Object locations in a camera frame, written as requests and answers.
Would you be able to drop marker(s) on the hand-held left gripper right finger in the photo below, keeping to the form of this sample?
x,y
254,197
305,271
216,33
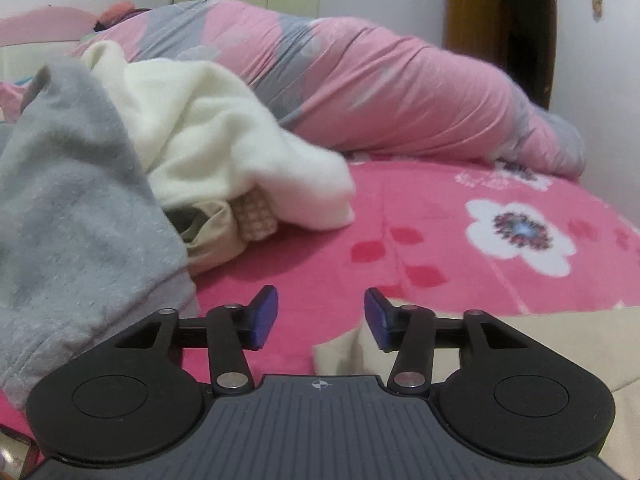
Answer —
x,y
376,320

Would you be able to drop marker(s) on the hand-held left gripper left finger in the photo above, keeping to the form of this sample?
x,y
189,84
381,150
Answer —
x,y
265,317

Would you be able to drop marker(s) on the beige black-trimmed zip jacket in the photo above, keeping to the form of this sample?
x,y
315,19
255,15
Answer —
x,y
590,340

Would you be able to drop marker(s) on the pink floral bed blanket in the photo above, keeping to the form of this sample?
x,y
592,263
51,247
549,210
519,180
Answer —
x,y
425,240

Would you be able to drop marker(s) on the khaki garment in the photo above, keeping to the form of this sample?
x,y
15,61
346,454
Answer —
x,y
210,240

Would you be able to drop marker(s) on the pink checked cloth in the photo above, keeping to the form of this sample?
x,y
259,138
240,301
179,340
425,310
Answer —
x,y
255,215

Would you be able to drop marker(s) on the cream fleece garment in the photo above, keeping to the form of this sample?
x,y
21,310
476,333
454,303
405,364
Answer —
x,y
210,130

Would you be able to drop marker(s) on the grey sweatshirt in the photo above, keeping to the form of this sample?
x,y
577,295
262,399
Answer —
x,y
75,210

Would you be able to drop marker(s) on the pink grey floral quilt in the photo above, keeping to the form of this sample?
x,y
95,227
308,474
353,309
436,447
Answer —
x,y
400,85

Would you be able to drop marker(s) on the white pink headboard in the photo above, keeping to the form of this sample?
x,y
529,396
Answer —
x,y
40,30

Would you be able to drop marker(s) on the small wall sticker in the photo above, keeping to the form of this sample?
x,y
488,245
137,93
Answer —
x,y
596,2

